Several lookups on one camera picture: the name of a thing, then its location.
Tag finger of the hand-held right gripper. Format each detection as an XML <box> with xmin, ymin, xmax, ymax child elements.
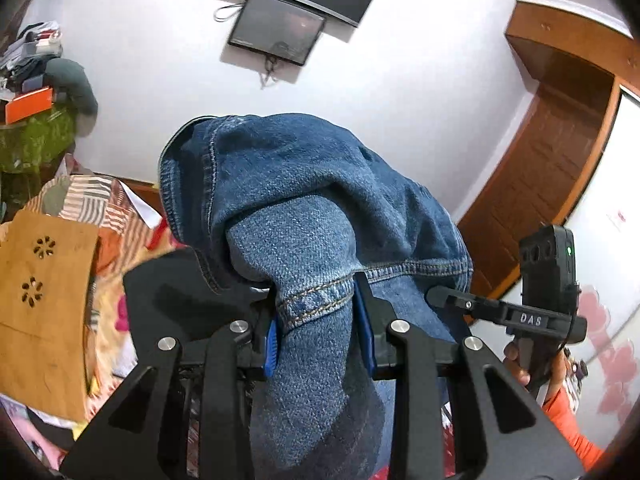
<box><xmin>425</xmin><ymin>285</ymin><xmax>523</xmax><ymax>325</ymax></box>

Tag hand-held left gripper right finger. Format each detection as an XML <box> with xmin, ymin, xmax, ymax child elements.
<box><xmin>351</xmin><ymin>271</ymin><xmax>586</xmax><ymax>480</ymax></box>

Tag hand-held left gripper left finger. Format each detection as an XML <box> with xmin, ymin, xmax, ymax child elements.
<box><xmin>60</xmin><ymin>304</ymin><xmax>281</xmax><ymax>480</ymax></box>

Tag blue denim jeans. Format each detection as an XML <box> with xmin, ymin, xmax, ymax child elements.
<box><xmin>158</xmin><ymin>112</ymin><xmax>475</xmax><ymax>480</ymax></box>

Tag pile of folded clothes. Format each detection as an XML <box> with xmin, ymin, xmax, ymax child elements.
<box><xmin>0</xmin><ymin>20</ymin><xmax>65</xmax><ymax>92</ymax></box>

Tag person's right hand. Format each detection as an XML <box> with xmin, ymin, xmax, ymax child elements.
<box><xmin>501</xmin><ymin>340</ymin><xmax>570</xmax><ymax>402</ymax></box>

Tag white sliding door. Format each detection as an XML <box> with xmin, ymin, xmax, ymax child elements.
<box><xmin>555</xmin><ymin>91</ymin><xmax>640</xmax><ymax>453</ymax></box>

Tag black cloth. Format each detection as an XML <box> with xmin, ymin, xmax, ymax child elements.
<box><xmin>122</xmin><ymin>246</ymin><xmax>266</xmax><ymax>361</ymax></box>

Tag brown wooden door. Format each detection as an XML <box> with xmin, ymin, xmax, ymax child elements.
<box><xmin>456</xmin><ymin>0</ymin><xmax>640</xmax><ymax>303</ymax></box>

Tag patchwork printed bedcover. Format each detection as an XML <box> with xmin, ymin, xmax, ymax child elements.
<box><xmin>0</xmin><ymin>154</ymin><xmax>193</xmax><ymax>411</ymax></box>

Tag green printed table cover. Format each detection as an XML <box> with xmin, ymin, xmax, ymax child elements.
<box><xmin>0</xmin><ymin>102</ymin><xmax>81</xmax><ymax>211</ymax></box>

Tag orange box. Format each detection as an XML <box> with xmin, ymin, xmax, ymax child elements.
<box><xmin>5</xmin><ymin>86</ymin><xmax>54</xmax><ymax>125</ymax></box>

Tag monitor cable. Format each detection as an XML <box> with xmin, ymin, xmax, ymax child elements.
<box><xmin>214</xmin><ymin>1</ymin><xmax>281</xmax><ymax>90</ymax></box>

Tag black wall monitor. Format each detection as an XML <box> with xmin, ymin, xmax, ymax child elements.
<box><xmin>227</xmin><ymin>0</ymin><xmax>328</xmax><ymax>67</ymax></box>

